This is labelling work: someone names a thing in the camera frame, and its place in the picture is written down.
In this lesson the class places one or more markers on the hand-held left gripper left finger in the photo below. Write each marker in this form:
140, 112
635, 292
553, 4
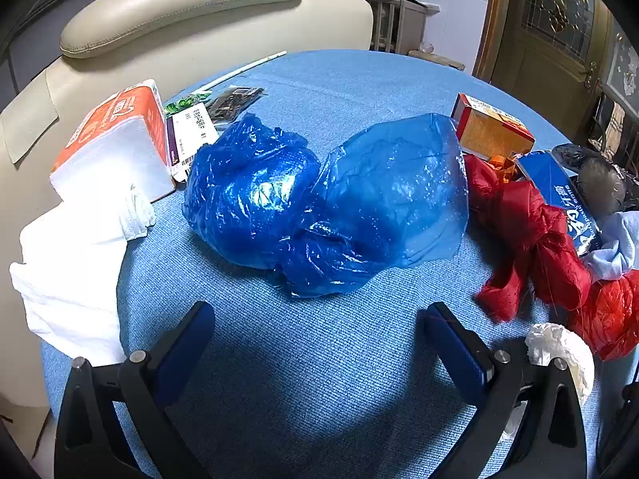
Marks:
184, 344

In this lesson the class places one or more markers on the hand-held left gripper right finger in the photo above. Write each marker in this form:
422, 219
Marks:
457, 349

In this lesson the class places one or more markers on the large white tissue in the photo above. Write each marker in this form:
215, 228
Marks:
559, 339

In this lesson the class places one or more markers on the red plastic bag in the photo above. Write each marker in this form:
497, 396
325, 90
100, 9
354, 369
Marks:
614, 309
519, 219

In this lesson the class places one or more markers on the blue plastic bag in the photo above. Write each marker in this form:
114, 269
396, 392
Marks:
259, 194

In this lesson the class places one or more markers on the blue tablecloth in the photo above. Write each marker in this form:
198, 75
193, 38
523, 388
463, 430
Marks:
309, 359

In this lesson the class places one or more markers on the white paper towel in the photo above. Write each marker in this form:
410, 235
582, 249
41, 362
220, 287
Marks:
70, 279

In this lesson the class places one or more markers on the small crumpled white tissue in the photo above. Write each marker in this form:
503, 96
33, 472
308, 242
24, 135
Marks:
137, 214

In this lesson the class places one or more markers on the orange wrapper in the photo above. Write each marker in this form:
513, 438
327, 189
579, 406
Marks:
501, 164

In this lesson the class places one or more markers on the blue carton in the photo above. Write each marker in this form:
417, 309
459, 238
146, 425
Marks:
554, 184

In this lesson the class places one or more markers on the light blue cloth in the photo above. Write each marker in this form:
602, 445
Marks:
619, 244

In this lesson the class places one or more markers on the orange napkin pack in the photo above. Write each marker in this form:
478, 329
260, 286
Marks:
115, 149

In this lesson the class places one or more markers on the purple and white packet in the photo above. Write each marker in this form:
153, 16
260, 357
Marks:
192, 134

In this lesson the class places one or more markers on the red and orange carton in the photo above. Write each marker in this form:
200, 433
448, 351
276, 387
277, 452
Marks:
491, 132

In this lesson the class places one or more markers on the black plastic bag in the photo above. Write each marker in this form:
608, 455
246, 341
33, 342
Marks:
599, 179

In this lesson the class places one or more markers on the green snack wrapper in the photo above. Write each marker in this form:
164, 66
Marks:
182, 104

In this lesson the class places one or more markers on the dark snack wrapper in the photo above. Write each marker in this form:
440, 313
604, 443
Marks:
232, 102

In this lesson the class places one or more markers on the white straw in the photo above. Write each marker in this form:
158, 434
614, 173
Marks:
249, 67

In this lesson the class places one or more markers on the cardboard box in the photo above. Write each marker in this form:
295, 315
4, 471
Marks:
439, 60

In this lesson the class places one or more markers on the wooden door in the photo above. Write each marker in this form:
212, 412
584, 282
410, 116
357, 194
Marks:
539, 60

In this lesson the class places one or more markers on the slatted wooden cabinet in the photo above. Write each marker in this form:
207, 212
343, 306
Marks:
399, 25

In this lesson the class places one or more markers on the beige leather sofa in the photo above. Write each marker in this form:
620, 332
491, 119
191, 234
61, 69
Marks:
174, 5

